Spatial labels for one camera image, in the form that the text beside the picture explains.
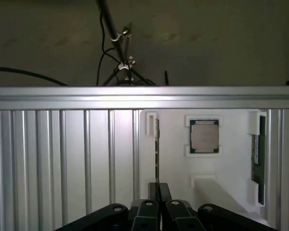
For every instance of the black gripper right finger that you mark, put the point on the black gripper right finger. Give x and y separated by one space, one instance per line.
175 216

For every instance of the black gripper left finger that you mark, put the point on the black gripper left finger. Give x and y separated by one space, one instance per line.
144 216

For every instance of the green RAM stick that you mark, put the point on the green RAM stick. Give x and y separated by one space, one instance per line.
256 168

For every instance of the white parts rack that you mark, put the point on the white parts rack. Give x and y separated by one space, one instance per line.
173 173

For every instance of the CPU with silver lid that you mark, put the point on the CPU with silver lid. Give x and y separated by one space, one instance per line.
204 137

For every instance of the metal tripod stand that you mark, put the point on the metal tripod stand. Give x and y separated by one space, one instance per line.
110 26

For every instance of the aluminium table edge rail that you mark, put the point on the aluminium table edge rail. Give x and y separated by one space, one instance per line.
144 97

